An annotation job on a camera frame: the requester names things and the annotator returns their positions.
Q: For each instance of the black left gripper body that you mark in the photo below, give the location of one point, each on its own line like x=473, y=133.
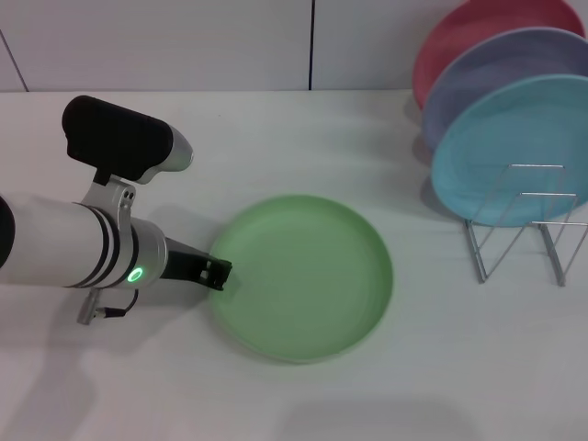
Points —
x=184, y=264

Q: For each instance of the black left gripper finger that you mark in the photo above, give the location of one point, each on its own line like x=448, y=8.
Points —
x=219, y=273

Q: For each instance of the green plastic plate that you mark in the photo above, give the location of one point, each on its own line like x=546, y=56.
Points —
x=308, y=280

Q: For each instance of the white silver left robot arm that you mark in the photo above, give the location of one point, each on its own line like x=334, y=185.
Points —
x=59, y=243

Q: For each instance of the purple plastic plate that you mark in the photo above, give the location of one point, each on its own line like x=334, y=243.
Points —
x=478, y=78

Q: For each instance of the blue plastic plate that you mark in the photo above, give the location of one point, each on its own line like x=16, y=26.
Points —
x=514, y=138

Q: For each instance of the pink plastic plate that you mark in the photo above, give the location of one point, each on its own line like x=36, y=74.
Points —
x=459, y=32

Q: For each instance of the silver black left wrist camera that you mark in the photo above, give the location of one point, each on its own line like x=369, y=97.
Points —
x=119, y=138

